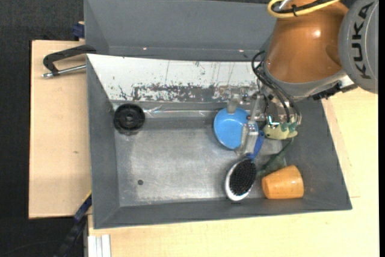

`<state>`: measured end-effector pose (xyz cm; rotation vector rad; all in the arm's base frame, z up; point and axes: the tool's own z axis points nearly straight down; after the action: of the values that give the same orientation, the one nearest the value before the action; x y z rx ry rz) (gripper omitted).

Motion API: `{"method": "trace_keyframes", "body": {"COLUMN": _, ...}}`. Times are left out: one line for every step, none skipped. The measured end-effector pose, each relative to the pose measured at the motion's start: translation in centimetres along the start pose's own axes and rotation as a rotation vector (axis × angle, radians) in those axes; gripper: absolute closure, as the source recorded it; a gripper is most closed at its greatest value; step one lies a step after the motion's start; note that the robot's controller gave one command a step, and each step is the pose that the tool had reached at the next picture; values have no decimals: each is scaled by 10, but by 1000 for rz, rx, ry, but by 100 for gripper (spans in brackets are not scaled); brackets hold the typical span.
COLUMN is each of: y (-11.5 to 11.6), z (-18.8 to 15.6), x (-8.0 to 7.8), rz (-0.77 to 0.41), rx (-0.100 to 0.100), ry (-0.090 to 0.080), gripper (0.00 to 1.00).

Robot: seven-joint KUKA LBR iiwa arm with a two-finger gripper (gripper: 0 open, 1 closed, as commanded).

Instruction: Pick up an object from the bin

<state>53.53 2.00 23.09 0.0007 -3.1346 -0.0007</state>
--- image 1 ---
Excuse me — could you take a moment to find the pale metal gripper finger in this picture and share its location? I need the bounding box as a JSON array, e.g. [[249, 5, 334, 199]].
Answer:
[[237, 124, 260, 158], [226, 94, 242, 115]]

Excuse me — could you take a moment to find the white hairbrush with blue handle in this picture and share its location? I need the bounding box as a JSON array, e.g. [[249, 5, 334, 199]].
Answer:
[[224, 131, 266, 202]]

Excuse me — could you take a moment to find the orange cup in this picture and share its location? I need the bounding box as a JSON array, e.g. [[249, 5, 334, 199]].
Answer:
[[260, 164, 305, 200]]

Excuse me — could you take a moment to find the black round wheel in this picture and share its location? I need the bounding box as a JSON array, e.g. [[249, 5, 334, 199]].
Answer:
[[113, 103, 146, 137]]

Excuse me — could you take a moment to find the yellow toy animal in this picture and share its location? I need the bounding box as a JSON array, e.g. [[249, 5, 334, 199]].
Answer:
[[263, 124, 292, 141]]

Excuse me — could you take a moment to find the blue round bowl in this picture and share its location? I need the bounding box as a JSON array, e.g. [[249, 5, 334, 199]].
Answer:
[[213, 107, 252, 150]]

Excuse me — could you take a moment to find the pale cardboard board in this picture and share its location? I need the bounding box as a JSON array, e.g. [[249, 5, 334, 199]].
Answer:
[[28, 39, 93, 220]]

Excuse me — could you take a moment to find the grey metal bin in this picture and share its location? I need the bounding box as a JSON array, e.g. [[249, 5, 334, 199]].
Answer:
[[82, 0, 353, 229]]

